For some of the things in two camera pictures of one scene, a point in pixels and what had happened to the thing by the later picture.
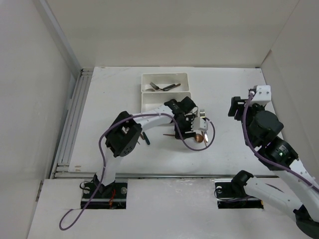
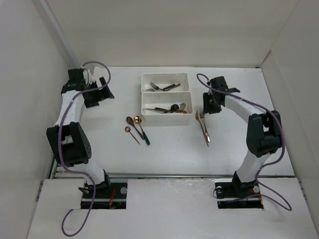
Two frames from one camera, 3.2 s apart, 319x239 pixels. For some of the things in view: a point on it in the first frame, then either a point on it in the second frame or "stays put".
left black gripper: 189,129 to 101,95
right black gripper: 237,103 to 206,107
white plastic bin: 162,79 stays put
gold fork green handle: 168,87 stays put
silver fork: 202,115 stays put
